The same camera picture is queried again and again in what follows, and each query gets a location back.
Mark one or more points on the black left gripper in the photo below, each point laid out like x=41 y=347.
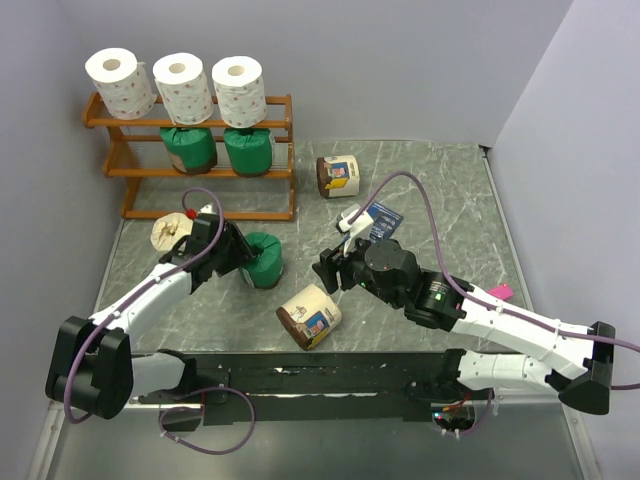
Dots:
x=241 y=250

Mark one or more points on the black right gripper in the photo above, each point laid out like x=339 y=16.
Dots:
x=329 y=264

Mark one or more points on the green roll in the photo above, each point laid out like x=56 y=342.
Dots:
x=192 y=151
x=265 y=271
x=250 y=150

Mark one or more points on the cream roll front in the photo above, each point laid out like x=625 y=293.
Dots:
x=309 y=316

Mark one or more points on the cream roll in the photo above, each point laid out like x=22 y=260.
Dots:
x=309 y=316
x=168 y=230

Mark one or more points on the cartoon roll back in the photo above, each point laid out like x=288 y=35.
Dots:
x=338 y=176

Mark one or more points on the white dotted roll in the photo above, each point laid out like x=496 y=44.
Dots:
x=122 y=82
x=239 y=88
x=183 y=86

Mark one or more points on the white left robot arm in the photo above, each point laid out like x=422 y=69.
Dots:
x=92 y=367

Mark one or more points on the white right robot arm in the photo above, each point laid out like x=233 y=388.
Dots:
x=542 y=356

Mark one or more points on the orange wooden shelf rack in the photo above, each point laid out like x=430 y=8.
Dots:
x=138 y=155

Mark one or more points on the blue razor blister pack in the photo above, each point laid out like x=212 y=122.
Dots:
x=385 y=222

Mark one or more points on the pink small box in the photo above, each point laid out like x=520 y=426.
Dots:
x=502 y=292

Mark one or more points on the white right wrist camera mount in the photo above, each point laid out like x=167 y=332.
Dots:
x=352 y=226

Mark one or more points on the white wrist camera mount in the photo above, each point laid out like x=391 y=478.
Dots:
x=352 y=226
x=193 y=214

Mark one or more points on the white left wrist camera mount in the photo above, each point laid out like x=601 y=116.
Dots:
x=193 y=214

